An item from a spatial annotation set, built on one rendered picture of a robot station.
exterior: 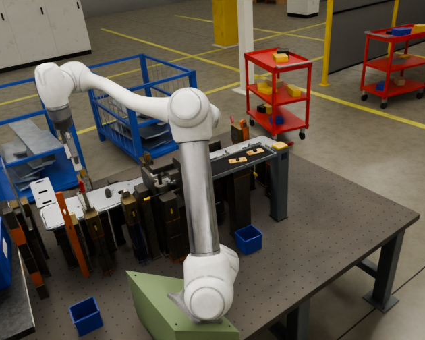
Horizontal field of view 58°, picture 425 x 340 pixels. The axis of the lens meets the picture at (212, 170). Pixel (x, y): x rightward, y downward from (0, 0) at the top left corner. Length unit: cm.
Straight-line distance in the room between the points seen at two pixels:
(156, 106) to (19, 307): 85
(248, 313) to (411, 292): 146
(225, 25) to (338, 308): 731
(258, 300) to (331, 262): 43
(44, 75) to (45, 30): 819
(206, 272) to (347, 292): 170
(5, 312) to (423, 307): 234
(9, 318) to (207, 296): 69
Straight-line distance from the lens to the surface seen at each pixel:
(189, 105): 119
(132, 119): 387
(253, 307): 177
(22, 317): 153
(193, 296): 124
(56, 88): 158
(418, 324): 278
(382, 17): 734
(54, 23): 979
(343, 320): 267
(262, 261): 196
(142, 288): 152
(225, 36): 911
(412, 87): 589
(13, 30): 962
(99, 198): 203
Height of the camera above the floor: 207
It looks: 30 degrees down
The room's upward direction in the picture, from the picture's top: 5 degrees counter-clockwise
